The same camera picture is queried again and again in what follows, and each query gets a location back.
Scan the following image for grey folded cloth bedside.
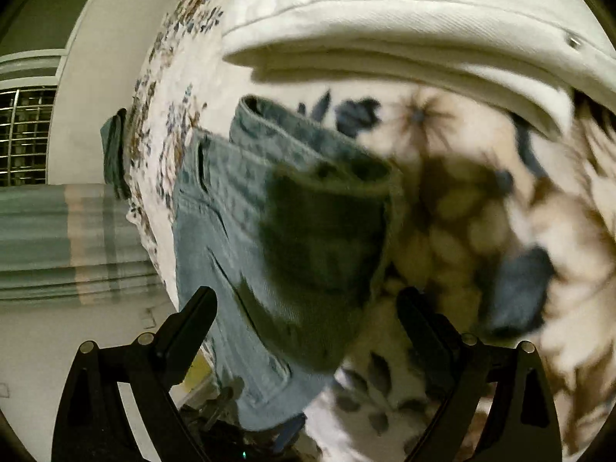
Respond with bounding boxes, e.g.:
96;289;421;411
100;109;131;200

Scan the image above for blue denim ripped shorts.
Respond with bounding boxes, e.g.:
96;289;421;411
172;96;400;431

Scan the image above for green striped curtain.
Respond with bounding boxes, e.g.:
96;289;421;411
1;185;166;308

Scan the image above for folded white pants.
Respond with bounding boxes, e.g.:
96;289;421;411
223;0;615;136

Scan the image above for floral bed blanket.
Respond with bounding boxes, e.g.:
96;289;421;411
126;0;615;461

